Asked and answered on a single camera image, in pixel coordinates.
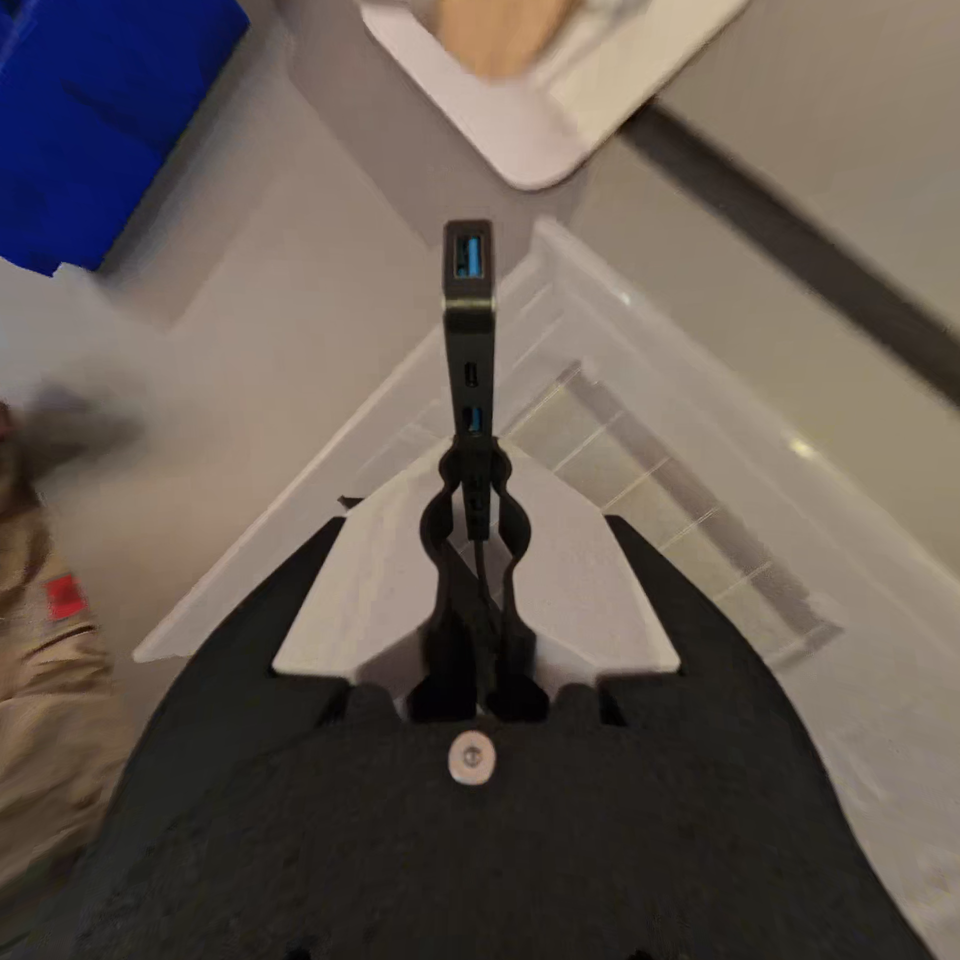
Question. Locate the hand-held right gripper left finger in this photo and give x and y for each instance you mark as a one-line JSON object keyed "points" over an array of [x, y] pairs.
{"points": [[360, 592]]}

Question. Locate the dark grey usb hub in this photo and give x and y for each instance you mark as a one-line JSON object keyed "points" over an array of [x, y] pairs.
{"points": [[469, 337]]}

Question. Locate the blue plastic bin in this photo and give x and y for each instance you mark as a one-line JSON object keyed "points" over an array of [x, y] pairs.
{"points": [[97, 127]]}

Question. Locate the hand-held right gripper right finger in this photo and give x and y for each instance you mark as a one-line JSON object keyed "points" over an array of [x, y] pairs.
{"points": [[592, 592]]}

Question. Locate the wooden book stand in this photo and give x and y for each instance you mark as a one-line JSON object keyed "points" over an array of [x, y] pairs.
{"points": [[540, 142]]}

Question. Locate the person's left forearm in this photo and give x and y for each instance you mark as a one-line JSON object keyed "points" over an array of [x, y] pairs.
{"points": [[52, 712]]}

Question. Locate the clear plastic bin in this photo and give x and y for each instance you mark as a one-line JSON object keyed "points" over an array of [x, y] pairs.
{"points": [[637, 420]]}

